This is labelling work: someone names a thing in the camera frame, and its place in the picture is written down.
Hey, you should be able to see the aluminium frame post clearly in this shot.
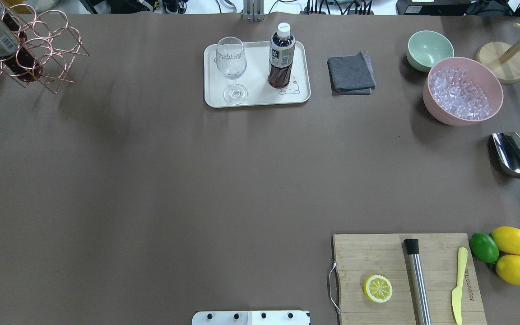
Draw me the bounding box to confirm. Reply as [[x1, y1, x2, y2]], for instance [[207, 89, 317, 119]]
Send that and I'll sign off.
[[242, 0, 265, 21]]

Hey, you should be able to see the green lime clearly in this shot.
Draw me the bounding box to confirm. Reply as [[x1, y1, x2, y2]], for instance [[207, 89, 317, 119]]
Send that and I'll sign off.
[[469, 232, 500, 264]]

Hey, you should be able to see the grey folded cloth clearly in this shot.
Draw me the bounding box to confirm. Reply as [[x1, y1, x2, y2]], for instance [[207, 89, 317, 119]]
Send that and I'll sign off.
[[327, 51, 377, 95]]

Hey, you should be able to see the pink bowl of ice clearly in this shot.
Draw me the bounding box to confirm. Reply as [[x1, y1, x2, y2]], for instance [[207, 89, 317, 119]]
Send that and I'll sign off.
[[423, 57, 504, 126]]

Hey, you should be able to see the green bowl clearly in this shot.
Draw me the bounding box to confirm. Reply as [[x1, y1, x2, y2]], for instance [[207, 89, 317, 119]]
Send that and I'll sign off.
[[406, 30, 455, 72]]

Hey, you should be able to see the yellow plastic knife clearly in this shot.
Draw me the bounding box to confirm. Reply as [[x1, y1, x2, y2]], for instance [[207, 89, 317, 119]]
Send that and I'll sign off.
[[450, 247, 468, 325]]

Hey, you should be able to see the clear wine glass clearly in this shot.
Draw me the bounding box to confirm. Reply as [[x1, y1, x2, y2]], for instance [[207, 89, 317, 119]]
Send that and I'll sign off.
[[215, 37, 247, 105]]

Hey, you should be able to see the cream rabbit tray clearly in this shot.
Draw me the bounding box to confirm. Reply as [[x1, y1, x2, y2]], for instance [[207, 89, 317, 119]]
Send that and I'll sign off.
[[204, 42, 311, 108]]

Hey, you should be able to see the copper wire bottle basket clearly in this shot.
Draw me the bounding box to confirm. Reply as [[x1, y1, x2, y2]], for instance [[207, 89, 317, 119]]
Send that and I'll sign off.
[[0, 2, 89, 94]]

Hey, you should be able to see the yellow lemon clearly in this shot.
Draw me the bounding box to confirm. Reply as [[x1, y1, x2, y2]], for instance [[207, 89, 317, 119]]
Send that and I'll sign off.
[[490, 226, 520, 255], [495, 255, 520, 286]]

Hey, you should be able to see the wooden cup tree stand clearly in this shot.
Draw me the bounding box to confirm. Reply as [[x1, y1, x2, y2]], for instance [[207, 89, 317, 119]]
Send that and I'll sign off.
[[476, 23, 520, 84]]

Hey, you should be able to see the tea bottle white cap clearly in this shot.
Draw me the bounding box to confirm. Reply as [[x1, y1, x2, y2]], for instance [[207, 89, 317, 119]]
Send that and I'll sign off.
[[268, 22, 297, 88]]

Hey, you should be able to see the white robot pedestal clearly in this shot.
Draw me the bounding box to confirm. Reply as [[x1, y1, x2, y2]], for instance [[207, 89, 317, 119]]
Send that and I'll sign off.
[[191, 309, 311, 325]]

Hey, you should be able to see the metal ice scoop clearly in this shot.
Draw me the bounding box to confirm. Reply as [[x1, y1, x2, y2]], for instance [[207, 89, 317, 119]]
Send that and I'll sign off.
[[492, 132, 520, 179]]

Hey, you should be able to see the bamboo cutting board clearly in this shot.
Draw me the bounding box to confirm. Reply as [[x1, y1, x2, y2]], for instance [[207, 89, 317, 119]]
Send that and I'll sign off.
[[332, 234, 469, 325]]

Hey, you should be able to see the tea bottle back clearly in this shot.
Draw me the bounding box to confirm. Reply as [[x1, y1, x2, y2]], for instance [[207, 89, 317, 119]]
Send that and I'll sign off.
[[0, 0, 27, 42]]

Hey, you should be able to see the steel muddler black tip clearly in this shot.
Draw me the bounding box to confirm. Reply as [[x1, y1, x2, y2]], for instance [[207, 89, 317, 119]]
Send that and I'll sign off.
[[403, 238, 432, 325]]

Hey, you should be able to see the tea bottle front left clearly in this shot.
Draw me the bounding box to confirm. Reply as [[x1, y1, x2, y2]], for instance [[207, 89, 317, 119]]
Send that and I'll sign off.
[[0, 20, 42, 82]]

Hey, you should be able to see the half lemon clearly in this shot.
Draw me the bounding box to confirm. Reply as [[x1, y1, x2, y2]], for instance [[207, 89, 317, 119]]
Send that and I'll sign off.
[[363, 275, 393, 304]]

